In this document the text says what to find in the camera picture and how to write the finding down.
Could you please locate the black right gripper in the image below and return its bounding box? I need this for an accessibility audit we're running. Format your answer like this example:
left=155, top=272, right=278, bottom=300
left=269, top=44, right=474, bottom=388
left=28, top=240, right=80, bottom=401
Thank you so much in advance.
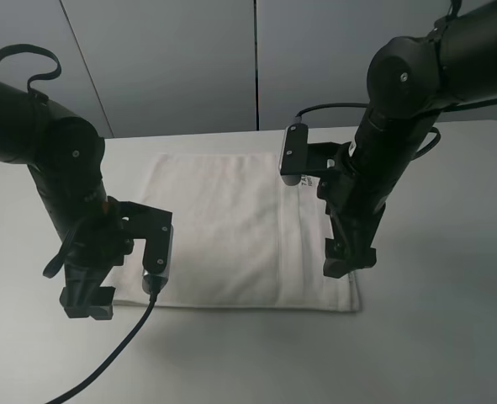
left=307, top=142, right=384, bottom=278

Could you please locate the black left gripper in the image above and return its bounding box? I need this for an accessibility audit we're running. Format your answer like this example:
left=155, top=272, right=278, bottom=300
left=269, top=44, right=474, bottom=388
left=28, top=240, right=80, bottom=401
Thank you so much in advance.
left=59, top=197, right=172, bottom=321

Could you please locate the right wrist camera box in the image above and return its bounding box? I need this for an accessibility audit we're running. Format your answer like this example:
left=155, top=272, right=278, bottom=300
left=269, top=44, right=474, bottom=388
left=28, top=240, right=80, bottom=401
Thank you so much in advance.
left=279, top=123, right=309, bottom=186

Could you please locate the black right camera cable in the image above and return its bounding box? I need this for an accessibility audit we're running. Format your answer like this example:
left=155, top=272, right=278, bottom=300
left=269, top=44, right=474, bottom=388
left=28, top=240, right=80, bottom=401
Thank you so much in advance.
left=294, top=102, right=442, bottom=161

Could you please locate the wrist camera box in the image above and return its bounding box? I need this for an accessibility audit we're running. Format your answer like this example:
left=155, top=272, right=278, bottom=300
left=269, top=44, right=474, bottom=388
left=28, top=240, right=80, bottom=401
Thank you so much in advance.
left=279, top=123, right=309, bottom=186
left=142, top=225, right=174, bottom=295

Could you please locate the white towel brand label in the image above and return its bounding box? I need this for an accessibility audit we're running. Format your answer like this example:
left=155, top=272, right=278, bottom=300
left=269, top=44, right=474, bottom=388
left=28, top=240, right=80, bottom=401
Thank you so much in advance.
left=299, top=174, right=319, bottom=188

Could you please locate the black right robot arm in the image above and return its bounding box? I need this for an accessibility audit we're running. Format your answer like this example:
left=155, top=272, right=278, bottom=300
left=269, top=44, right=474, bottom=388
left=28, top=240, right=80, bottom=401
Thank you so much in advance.
left=307, top=1, right=497, bottom=279

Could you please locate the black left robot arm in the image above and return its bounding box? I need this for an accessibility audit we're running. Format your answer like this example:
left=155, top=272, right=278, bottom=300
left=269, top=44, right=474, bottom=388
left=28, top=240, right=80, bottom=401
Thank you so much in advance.
left=0, top=82, right=172, bottom=320

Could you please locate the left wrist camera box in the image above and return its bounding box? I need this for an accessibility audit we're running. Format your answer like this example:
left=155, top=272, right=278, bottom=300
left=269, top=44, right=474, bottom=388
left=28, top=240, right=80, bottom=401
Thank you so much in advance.
left=142, top=225, right=174, bottom=295

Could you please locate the white towel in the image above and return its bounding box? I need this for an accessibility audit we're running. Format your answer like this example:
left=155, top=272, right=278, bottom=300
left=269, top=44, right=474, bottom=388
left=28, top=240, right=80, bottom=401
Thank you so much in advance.
left=104, top=151, right=363, bottom=313

